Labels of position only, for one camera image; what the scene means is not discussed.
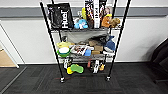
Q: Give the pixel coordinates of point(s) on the small blue box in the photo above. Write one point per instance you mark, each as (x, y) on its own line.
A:
(87, 52)

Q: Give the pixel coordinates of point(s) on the white printed pack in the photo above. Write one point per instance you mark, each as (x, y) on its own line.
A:
(78, 50)

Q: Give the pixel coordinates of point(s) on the brown cardboard boxes stack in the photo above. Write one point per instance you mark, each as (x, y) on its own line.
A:
(96, 47)

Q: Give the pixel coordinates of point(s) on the small orange item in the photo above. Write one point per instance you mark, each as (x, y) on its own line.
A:
(89, 63)

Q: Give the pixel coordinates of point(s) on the yellow bowl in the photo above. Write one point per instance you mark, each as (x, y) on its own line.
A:
(64, 44)

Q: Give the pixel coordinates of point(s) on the black and white box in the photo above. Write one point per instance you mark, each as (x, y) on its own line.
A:
(95, 66)

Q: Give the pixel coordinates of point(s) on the yellow and green toy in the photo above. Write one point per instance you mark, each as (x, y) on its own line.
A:
(76, 69)

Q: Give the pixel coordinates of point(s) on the blue and white bag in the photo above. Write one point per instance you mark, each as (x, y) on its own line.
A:
(110, 46)

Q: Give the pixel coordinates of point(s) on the small yellow item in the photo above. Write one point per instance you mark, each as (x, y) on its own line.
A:
(102, 67)

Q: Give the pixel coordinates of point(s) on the black tall box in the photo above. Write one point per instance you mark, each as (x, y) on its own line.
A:
(89, 15)

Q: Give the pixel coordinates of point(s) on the yellow slim pack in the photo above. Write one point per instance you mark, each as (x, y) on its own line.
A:
(84, 13)

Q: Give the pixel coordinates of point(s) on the orange plush toy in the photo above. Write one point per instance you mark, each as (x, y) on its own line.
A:
(106, 21)

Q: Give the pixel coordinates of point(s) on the black Huel bag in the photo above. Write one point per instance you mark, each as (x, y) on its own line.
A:
(60, 16)

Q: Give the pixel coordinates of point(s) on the box with photo print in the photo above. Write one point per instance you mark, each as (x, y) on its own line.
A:
(107, 10)

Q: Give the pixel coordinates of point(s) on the black chair cart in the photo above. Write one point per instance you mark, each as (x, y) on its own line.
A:
(161, 61)

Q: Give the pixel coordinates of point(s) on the long grey wall band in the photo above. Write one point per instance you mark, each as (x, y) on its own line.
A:
(20, 12)

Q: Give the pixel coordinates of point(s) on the white door frame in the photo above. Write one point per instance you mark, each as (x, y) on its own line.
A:
(9, 46)

